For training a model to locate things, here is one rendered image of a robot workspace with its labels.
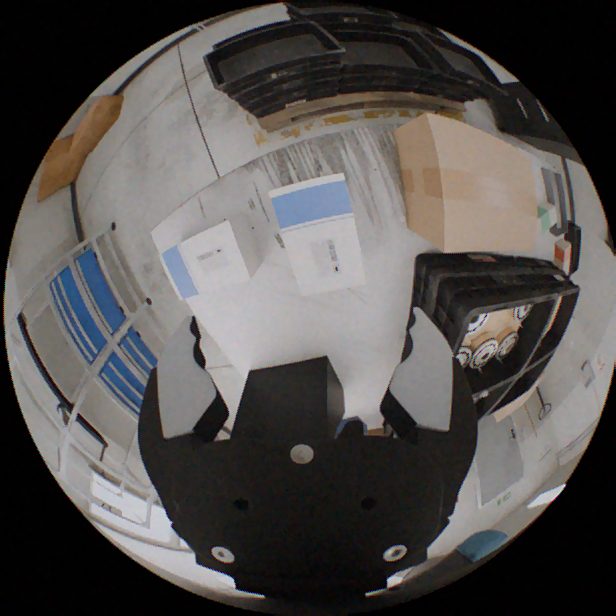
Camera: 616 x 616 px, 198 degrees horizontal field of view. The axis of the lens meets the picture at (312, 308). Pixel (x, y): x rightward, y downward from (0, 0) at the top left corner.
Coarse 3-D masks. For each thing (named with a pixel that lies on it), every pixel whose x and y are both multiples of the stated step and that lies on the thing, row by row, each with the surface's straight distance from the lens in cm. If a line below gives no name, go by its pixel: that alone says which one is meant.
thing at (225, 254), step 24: (240, 216) 42; (192, 240) 41; (216, 240) 39; (240, 240) 39; (168, 264) 48; (192, 264) 43; (216, 264) 40; (240, 264) 38; (192, 288) 46; (216, 288) 43
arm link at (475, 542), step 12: (468, 540) 26; (480, 540) 25; (492, 540) 25; (504, 540) 26; (456, 552) 25; (468, 552) 24; (480, 552) 24; (420, 564) 30; (432, 564) 26; (444, 564) 24; (456, 564) 24; (468, 564) 24; (396, 576) 33; (408, 576) 29; (420, 576) 24; (432, 576) 23; (396, 588) 24
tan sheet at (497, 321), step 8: (496, 312) 55; (504, 312) 58; (488, 320) 55; (496, 320) 58; (504, 320) 61; (512, 320) 65; (480, 328) 54; (488, 328) 57; (496, 328) 60; (504, 328) 64; (472, 336) 54; (496, 336) 63
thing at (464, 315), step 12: (552, 288) 62; (468, 300) 33; (480, 300) 34; (492, 300) 36; (504, 300) 38; (516, 300) 40; (528, 300) 44; (540, 300) 50; (468, 312) 31; (480, 312) 33; (492, 312) 35; (456, 324) 34; (468, 324) 33; (456, 336) 34; (540, 336) 67; (456, 348) 35; (528, 360) 72
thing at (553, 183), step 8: (544, 168) 95; (544, 176) 95; (552, 176) 108; (560, 176) 112; (544, 184) 96; (552, 184) 106; (560, 184) 112; (552, 192) 94; (560, 192) 113; (552, 200) 95; (560, 200) 114; (560, 208) 115; (560, 216) 114; (560, 224) 115; (552, 232) 98; (560, 232) 107
